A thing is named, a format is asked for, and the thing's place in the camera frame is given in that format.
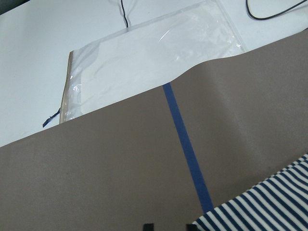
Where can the navy white striped polo shirt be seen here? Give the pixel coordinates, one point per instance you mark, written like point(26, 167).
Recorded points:
point(278, 203)

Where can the blue tape line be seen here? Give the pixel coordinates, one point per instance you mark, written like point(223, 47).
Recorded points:
point(193, 165)

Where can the clear plastic bag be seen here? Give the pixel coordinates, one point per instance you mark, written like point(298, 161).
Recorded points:
point(146, 56)

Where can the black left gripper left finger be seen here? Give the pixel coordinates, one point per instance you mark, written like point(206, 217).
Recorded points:
point(148, 227)

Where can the brown paper table cover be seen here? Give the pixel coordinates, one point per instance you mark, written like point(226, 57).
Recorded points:
point(122, 166)

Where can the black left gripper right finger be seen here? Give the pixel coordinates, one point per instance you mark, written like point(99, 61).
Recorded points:
point(191, 227)

